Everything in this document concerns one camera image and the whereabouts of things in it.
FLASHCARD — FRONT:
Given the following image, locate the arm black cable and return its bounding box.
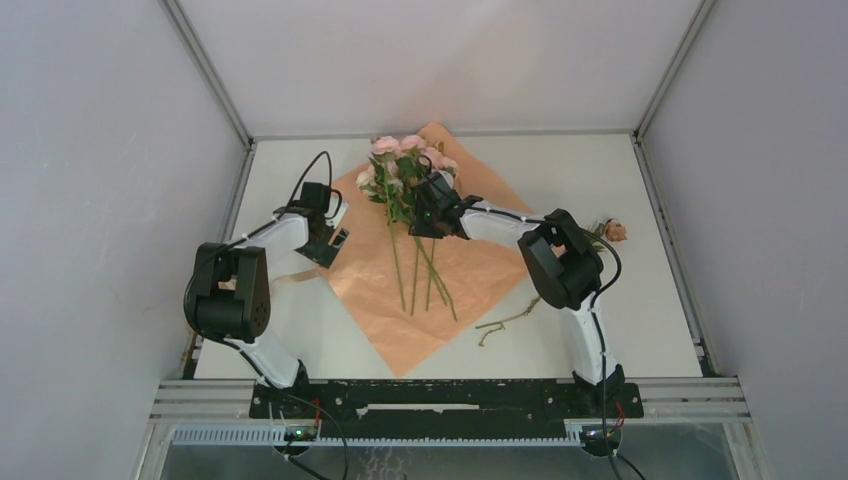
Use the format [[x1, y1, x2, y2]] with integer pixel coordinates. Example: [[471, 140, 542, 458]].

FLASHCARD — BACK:
[[413, 153, 627, 480], [182, 150, 352, 480]]

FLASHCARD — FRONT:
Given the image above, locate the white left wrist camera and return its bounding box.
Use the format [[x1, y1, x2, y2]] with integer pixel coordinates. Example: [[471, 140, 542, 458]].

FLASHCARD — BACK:
[[326, 197, 349, 229]]

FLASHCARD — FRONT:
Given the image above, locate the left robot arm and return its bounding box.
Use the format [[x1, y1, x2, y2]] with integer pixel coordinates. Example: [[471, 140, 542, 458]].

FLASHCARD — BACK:
[[183, 182, 348, 417]]

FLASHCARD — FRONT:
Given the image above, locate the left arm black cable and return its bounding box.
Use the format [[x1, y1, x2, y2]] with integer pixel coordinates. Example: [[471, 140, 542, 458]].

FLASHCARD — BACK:
[[182, 150, 352, 480]]

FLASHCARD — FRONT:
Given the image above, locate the white slotted cable duct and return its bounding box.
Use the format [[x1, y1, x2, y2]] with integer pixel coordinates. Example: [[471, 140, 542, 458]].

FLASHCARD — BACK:
[[172, 424, 587, 447]]

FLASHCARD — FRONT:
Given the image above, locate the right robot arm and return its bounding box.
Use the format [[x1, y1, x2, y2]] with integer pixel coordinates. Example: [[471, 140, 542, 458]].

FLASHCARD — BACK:
[[409, 171, 624, 416]]

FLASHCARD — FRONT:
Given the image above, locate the pink fake rose stem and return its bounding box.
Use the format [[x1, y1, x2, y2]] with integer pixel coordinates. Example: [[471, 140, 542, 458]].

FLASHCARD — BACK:
[[396, 143, 458, 321]]

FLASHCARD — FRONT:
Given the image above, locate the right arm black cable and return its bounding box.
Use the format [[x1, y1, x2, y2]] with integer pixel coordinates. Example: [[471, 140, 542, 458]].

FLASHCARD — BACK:
[[413, 153, 627, 480]]

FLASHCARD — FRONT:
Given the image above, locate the pink fake rose bunch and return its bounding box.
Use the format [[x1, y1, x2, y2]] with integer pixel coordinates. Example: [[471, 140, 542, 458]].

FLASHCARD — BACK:
[[474, 218, 629, 348]]

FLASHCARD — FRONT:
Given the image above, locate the brown wrapping paper sheet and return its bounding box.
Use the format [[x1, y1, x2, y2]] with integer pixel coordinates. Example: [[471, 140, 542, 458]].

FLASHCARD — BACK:
[[325, 122, 530, 378]]

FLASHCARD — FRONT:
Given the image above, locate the black mounting base rail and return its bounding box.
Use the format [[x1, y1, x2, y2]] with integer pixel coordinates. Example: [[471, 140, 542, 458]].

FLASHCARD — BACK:
[[248, 379, 645, 439]]

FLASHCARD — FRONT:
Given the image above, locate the pink fake rose sprig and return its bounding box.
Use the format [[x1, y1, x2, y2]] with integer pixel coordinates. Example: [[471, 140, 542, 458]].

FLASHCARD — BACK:
[[355, 136, 407, 312]]

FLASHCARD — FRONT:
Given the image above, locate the tan ribbon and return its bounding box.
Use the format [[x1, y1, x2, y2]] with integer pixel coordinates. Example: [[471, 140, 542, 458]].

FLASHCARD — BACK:
[[270, 268, 325, 288]]

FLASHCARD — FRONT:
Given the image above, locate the aluminium frame rail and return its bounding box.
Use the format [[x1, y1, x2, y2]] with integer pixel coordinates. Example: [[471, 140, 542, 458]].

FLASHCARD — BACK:
[[150, 377, 752, 424]]

